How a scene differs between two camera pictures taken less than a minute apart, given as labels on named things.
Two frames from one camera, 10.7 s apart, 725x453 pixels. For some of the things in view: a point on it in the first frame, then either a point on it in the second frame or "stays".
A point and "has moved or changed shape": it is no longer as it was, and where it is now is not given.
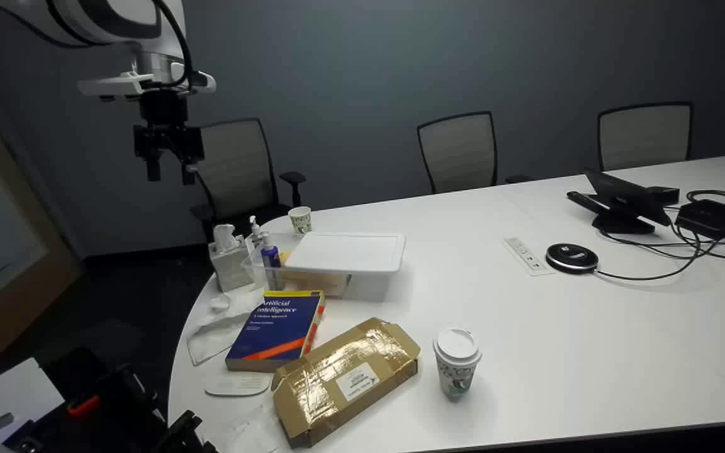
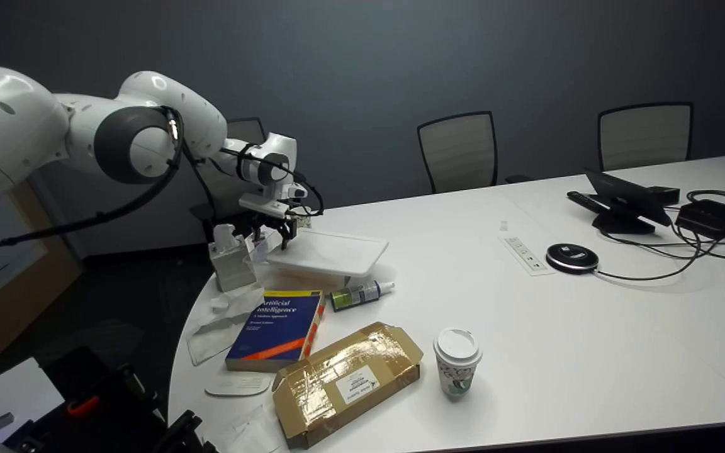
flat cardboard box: (342, 378) stays
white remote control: (532, 262) stays
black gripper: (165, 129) -> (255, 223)
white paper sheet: (17, 397) stays
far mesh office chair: (643, 135) stays
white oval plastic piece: (235, 388) stays
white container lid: (348, 250) has moved or changed shape
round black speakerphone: (569, 257) stays
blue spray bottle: (270, 256) -> (357, 292)
